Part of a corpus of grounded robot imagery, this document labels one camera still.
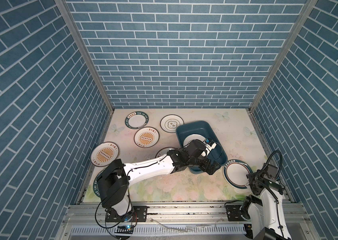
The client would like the green red rim plate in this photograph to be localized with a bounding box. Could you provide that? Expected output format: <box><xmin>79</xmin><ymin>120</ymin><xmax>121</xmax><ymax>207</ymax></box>
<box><xmin>223</xmin><ymin>159</ymin><xmax>253</xmax><ymax>190</ymax></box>

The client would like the white clover plate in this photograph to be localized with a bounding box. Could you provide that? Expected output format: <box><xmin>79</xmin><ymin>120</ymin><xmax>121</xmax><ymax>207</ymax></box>
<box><xmin>160</xmin><ymin>115</ymin><xmax>184</xmax><ymax>133</ymax></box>
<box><xmin>183</xmin><ymin>134</ymin><xmax>206</xmax><ymax>147</ymax></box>

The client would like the orange sunburst plate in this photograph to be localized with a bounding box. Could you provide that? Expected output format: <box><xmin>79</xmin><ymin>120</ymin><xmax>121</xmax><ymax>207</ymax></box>
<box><xmin>134</xmin><ymin>127</ymin><xmax>160</xmax><ymax>148</ymax></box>
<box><xmin>156</xmin><ymin>147</ymin><xmax>175</xmax><ymax>158</ymax></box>
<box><xmin>91</xmin><ymin>142</ymin><xmax>120</xmax><ymax>167</ymax></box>

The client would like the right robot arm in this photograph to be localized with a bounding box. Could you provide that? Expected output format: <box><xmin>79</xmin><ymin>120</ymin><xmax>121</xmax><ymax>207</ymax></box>
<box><xmin>240</xmin><ymin>164</ymin><xmax>291</xmax><ymax>240</ymax></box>

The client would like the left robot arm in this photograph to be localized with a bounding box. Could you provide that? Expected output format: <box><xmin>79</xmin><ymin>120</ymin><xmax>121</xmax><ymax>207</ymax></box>
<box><xmin>95</xmin><ymin>139</ymin><xmax>220</xmax><ymax>218</ymax></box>

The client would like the teal plastic bin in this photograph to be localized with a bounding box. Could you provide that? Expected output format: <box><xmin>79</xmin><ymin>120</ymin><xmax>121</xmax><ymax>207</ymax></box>
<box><xmin>176</xmin><ymin>121</ymin><xmax>227</xmax><ymax>166</ymax></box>

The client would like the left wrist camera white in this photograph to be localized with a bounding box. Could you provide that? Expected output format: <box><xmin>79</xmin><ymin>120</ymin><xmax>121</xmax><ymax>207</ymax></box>
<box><xmin>203</xmin><ymin>139</ymin><xmax>217</xmax><ymax>157</ymax></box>

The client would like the black corrugated cable right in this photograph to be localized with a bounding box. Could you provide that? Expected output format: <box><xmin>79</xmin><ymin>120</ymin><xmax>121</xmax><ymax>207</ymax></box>
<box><xmin>263</xmin><ymin>149</ymin><xmax>283</xmax><ymax>181</ymax></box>

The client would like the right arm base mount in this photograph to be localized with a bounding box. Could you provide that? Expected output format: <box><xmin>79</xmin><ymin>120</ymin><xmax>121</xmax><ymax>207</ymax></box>
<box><xmin>225</xmin><ymin>204</ymin><xmax>250</xmax><ymax>222</ymax></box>

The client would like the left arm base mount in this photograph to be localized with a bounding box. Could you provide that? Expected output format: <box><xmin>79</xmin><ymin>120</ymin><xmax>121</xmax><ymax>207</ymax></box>
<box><xmin>106</xmin><ymin>205</ymin><xmax>148</xmax><ymax>223</ymax></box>

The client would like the aluminium rail frame front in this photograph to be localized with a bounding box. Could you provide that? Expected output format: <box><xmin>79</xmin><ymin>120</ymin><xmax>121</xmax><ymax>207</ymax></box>
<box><xmin>54</xmin><ymin>200</ymin><xmax>319</xmax><ymax>240</ymax></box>

